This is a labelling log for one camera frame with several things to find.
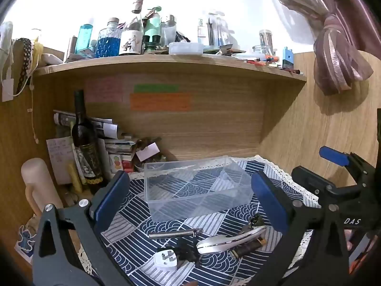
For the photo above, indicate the tall glass jar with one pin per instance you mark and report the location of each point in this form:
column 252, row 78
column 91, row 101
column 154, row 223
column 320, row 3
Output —
column 265, row 40

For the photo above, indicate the green sticky note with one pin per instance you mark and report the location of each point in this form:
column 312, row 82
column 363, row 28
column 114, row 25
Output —
column 156, row 88

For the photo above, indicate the short glass jar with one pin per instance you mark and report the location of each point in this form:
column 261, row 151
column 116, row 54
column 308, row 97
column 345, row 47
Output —
column 259, row 51

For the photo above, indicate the orange pens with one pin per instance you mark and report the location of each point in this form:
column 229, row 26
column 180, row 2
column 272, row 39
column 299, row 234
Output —
column 262, row 62

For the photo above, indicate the clear bottle white label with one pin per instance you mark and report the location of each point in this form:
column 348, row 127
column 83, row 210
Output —
column 131, row 40

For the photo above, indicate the blue box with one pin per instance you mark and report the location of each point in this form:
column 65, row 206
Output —
column 287, row 59

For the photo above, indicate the brown black cylinder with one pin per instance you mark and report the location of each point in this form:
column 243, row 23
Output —
column 248, row 245

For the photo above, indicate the clear plastic packaging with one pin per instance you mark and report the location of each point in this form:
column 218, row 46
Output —
column 212, row 31

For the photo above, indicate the mint green spray bottle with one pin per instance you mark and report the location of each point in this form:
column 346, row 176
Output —
column 152, row 26

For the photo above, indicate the faceted blue glass bottle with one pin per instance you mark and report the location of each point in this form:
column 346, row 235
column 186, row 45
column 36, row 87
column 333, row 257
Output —
column 107, row 43

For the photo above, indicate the pink sticky note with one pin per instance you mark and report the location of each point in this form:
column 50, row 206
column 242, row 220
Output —
column 104, row 90

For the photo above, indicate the clear plastic container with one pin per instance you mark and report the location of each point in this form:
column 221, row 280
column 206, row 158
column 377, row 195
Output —
column 190, row 196

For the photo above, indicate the clear lidded plastic box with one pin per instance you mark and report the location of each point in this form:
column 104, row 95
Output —
column 186, row 48

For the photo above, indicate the white plug adapter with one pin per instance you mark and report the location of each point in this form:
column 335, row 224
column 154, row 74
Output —
column 166, row 257

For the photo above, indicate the clear glass bottle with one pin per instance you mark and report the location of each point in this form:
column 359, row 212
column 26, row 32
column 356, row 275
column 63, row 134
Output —
column 169, row 31

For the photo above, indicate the white paper card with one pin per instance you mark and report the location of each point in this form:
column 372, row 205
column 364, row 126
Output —
column 147, row 152

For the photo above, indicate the blue patterned lace tablecloth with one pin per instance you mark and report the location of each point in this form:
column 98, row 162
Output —
column 134, row 244

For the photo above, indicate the white flat case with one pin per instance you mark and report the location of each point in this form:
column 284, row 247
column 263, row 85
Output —
column 53, row 59

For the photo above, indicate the small black fitting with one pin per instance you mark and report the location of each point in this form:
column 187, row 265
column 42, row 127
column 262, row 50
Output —
column 256, row 222

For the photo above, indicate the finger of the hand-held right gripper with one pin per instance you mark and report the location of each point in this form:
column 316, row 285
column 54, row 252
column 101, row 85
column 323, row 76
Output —
column 311, row 180
column 333, row 156

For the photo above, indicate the tall blue liquid bottle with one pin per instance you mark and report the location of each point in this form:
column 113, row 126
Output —
column 84, row 40

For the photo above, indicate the black plastic clip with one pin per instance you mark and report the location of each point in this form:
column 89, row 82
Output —
column 187, row 248

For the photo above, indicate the yellow stick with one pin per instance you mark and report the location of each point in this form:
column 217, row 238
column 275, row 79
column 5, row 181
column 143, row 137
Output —
column 76, row 178

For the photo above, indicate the wooden shelf board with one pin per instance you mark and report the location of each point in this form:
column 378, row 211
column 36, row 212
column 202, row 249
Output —
column 166, row 62

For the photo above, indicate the silver metal rod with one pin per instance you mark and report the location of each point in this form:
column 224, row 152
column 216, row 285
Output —
column 174, row 233

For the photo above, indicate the orange sticky note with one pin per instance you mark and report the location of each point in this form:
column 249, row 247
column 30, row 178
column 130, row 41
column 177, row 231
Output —
column 160, row 102

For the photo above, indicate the dark wine bottle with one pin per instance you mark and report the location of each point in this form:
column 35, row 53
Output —
column 86, row 152

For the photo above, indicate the folded magazines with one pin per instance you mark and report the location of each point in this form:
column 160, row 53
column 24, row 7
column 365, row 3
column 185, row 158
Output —
column 101, row 125

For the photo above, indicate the stack of small boxes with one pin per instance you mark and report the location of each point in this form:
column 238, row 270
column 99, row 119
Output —
column 119, row 155

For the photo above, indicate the white handwritten notepad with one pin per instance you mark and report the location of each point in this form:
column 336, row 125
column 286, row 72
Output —
column 61, row 161

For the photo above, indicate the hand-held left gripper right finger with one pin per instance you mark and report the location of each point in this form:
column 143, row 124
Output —
column 270, row 203

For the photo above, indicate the mauve striped curtain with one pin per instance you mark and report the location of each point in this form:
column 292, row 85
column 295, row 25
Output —
column 336, row 44

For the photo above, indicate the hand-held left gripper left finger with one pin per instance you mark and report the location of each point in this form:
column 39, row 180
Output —
column 110, row 198

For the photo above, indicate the beige wooden roller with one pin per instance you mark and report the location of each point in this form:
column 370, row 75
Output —
column 38, row 181

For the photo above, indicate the blue cartoon sticker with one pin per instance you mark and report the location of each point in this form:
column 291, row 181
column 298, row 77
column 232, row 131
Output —
column 26, row 238

